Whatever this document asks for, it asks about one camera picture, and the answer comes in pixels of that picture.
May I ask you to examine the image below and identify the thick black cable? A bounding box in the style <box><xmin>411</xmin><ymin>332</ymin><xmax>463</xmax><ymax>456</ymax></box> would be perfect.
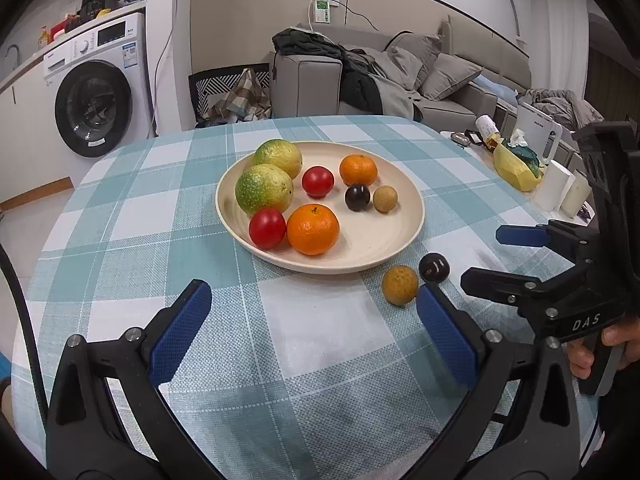
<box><xmin>0</xmin><ymin>242</ymin><xmax>51</xmax><ymax>411</ymax></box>

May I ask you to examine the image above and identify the teal checked tablecloth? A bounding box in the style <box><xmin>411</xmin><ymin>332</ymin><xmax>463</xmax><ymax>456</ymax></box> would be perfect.
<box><xmin>10</xmin><ymin>115</ymin><xmax>601</xmax><ymax>480</ymax></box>

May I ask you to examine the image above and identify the dark green jacket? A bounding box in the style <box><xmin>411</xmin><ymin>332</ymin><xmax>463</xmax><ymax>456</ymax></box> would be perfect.
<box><xmin>272</xmin><ymin>27</ymin><xmax>351</xmax><ymax>58</ymax></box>

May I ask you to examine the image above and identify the grey sofa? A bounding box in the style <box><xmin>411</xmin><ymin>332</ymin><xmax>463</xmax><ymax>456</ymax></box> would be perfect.
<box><xmin>269</xmin><ymin>15</ymin><xmax>531</xmax><ymax>121</ymax></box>

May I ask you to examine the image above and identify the black striped chair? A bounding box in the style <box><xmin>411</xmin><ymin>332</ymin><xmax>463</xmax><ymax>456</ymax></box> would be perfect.
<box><xmin>188</xmin><ymin>64</ymin><xmax>273</xmax><ymax>128</ymax></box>

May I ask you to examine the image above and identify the white wall socket green label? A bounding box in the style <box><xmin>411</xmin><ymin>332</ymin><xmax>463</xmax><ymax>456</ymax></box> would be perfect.
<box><xmin>312</xmin><ymin>0</ymin><xmax>341</xmax><ymax>23</ymax></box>

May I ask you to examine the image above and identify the white washing machine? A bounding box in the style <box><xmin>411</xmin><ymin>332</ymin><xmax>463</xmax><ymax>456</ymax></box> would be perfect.
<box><xmin>42</xmin><ymin>10</ymin><xmax>155</xmax><ymax>159</ymax></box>

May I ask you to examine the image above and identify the dark purple plum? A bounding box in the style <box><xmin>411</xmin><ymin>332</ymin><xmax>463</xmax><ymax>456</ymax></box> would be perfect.
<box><xmin>418</xmin><ymin>253</ymin><xmax>451</xmax><ymax>283</ymax></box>
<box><xmin>344</xmin><ymin>183</ymin><xmax>372</xmax><ymax>212</ymax></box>

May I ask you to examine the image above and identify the green yellow passion fruit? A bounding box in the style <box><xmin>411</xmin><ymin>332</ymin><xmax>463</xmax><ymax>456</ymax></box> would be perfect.
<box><xmin>235</xmin><ymin>163</ymin><xmax>294</xmax><ymax>217</ymax></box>
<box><xmin>252</xmin><ymin>139</ymin><xmax>303</xmax><ymax>175</ymax></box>

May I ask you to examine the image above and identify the large orange mandarin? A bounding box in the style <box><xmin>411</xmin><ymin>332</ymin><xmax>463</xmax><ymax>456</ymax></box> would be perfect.
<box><xmin>286</xmin><ymin>203</ymin><xmax>341</xmax><ymax>256</ymax></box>

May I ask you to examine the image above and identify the red tomato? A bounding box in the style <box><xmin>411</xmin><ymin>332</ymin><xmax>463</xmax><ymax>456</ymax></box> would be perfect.
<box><xmin>301</xmin><ymin>166</ymin><xmax>335</xmax><ymax>199</ymax></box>
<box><xmin>248</xmin><ymin>207</ymin><xmax>288</xmax><ymax>250</ymax></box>

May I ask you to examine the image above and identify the grey crumpled blanket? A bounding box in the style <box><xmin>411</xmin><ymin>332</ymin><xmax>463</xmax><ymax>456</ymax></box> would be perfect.
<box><xmin>517</xmin><ymin>88</ymin><xmax>606</xmax><ymax>131</ymax></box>

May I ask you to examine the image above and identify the black rice cooker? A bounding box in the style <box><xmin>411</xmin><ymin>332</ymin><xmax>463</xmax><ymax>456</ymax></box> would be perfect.
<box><xmin>80</xmin><ymin>0</ymin><xmax>123</xmax><ymax>15</ymax></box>

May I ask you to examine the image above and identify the white kettle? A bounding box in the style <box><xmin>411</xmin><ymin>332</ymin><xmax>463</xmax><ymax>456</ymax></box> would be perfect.
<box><xmin>515</xmin><ymin>102</ymin><xmax>563</xmax><ymax>166</ymax></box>

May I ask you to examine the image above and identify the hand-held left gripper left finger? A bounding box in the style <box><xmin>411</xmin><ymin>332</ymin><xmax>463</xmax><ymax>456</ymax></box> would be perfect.
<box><xmin>46</xmin><ymin>280</ymin><xmax>223</xmax><ymax>480</ymax></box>

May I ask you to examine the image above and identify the grey black coat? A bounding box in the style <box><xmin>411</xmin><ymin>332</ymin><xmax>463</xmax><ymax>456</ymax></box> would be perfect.
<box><xmin>340</xmin><ymin>47</ymin><xmax>426</xmax><ymax>122</ymax></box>

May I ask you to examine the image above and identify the white box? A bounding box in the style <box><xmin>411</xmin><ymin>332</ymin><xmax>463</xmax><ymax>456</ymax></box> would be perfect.
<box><xmin>534</xmin><ymin>161</ymin><xmax>576</xmax><ymax>212</ymax></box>

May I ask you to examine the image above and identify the grey cushion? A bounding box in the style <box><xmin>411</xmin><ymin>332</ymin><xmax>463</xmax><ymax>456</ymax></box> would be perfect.
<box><xmin>385</xmin><ymin>32</ymin><xmax>443</xmax><ymax>91</ymax></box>
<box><xmin>420</xmin><ymin>52</ymin><xmax>483</xmax><ymax>102</ymax></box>

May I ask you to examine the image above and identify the white brown bottle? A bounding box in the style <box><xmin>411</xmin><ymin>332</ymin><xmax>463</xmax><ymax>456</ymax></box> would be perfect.
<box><xmin>475</xmin><ymin>115</ymin><xmax>501</xmax><ymax>148</ymax></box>

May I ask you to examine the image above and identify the dark wooden cabinet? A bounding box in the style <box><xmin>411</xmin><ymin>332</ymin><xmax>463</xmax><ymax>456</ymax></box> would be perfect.
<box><xmin>585</xmin><ymin>12</ymin><xmax>640</xmax><ymax>123</ymax></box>

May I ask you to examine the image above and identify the dark green bag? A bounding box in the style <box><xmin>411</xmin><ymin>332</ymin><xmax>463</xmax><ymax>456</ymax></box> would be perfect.
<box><xmin>520</xmin><ymin>146</ymin><xmax>545</xmax><ymax>178</ymax></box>

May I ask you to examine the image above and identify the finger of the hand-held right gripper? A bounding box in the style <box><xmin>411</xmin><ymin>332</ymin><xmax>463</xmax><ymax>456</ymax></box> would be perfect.
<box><xmin>496</xmin><ymin>220</ymin><xmax>601</xmax><ymax>266</ymax></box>
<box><xmin>460</xmin><ymin>266</ymin><xmax>556</xmax><ymax>321</ymax></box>

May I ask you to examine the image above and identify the person's right hand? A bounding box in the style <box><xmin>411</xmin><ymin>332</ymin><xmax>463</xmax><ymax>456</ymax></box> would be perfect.
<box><xmin>569</xmin><ymin>311</ymin><xmax>640</xmax><ymax>381</ymax></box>

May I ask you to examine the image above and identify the light blue pillow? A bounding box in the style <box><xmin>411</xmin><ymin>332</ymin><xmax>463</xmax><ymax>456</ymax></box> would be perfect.
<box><xmin>472</xmin><ymin>74</ymin><xmax>518</xmax><ymax>101</ymax></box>

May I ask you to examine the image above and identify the cream oval plate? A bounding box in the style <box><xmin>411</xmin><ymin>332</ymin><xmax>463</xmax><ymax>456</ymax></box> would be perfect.
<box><xmin>215</xmin><ymin>141</ymin><xmax>426</xmax><ymax>275</ymax></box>

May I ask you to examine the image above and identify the brown longan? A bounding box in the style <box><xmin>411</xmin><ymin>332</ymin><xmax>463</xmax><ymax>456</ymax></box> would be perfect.
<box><xmin>372</xmin><ymin>185</ymin><xmax>399</xmax><ymax>213</ymax></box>
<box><xmin>382</xmin><ymin>265</ymin><xmax>419</xmax><ymax>306</ymax></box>

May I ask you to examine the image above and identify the white cabinet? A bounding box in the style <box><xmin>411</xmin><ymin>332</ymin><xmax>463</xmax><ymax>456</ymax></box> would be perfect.
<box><xmin>0</xmin><ymin>50</ymin><xmax>76</xmax><ymax>206</ymax></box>

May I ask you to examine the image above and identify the plaid cloth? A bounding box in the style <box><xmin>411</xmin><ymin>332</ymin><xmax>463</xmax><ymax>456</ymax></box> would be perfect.
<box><xmin>197</xmin><ymin>67</ymin><xmax>273</xmax><ymax>126</ymax></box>

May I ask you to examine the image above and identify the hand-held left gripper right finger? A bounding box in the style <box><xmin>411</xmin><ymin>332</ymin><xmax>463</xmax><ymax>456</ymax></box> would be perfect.
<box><xmin>405</xmin><ymin>282</ymin><xmax>581</xmax><ymax>480</ymax></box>

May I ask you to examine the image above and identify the yellow bag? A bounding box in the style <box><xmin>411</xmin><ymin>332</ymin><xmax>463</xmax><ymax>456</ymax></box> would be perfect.
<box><xmin>494</xmin><ymin>144</ymin><xmax>541</xmax><ymax>192</ymax></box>

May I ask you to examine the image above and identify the small orange mandarin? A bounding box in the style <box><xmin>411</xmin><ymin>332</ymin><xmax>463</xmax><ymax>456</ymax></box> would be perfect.
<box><xmin>339</xmin><ymin>154</ymin><xmax>378</xmax><ymax>187</ymax></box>

